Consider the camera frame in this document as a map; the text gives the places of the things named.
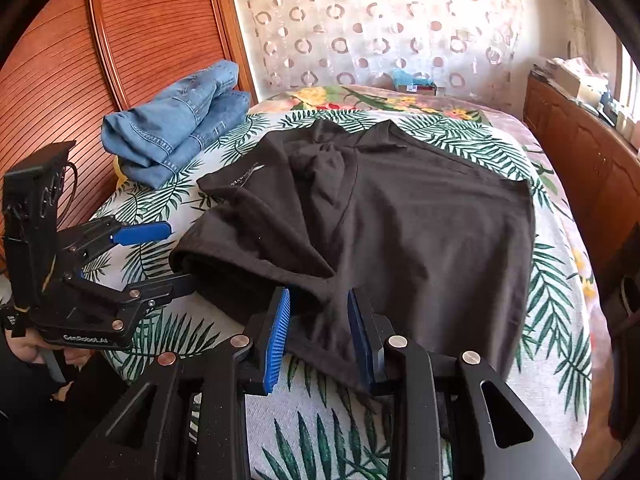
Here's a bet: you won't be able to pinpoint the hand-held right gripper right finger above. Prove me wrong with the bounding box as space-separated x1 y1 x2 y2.
347 287 581 480

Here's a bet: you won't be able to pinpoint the circle patterned curtain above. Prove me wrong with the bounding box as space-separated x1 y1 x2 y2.
227 0 566 111

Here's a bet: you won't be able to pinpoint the palm leaf bed sheet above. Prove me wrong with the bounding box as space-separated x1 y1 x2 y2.
82 110 593 480

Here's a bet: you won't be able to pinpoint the floral blanket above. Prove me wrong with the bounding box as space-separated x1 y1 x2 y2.
250 84 531 133

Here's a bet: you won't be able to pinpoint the dark brown shorts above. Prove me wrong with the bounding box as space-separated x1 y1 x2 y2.
169 119 537 396

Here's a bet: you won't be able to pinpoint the blue plastic package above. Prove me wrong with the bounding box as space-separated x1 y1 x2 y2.
391 67 435 88

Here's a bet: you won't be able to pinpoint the beige cardboard box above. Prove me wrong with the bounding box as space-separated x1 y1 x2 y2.
552 66 603 103

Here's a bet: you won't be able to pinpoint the wooden slatted headboard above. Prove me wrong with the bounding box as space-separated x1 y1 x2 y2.
0 0 258 241

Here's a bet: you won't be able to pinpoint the window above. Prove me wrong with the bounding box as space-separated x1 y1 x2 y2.
615 35 640 111

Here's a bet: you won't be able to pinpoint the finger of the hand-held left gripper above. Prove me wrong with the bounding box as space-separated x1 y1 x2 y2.
60 216 173 273
65 272 196 318

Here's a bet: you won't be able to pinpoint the person's left hand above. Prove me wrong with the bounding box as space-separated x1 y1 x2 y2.
7 334 93 365

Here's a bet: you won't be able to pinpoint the light blue jeans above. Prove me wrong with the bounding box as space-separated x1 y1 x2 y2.
101 60 241 181

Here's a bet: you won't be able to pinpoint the small brown box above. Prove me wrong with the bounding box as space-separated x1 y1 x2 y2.
397 84 446 97

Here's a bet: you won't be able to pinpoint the wooden cabinet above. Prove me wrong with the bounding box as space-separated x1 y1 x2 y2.
522 72 640 281

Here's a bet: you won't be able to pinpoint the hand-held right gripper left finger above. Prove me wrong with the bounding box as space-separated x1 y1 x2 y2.
65 287 292 480

